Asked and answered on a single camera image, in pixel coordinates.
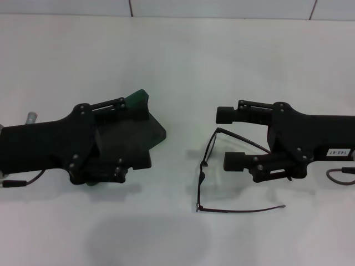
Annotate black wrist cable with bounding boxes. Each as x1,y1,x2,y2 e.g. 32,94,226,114
326,167,355,186
4,169,46,187

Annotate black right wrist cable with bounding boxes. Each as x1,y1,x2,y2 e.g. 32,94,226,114
326,167,355,186

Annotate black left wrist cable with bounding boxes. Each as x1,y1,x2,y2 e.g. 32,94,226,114
4,169,46,187

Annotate green glasses case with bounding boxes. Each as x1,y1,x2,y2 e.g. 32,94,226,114
85,89,168,187

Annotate black thin-framed glasses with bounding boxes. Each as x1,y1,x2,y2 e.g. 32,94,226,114
195,127,287,214

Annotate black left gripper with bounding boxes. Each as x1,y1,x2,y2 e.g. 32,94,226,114
0,104,101,186

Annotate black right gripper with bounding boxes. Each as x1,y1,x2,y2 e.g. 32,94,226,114
216,99,355,183

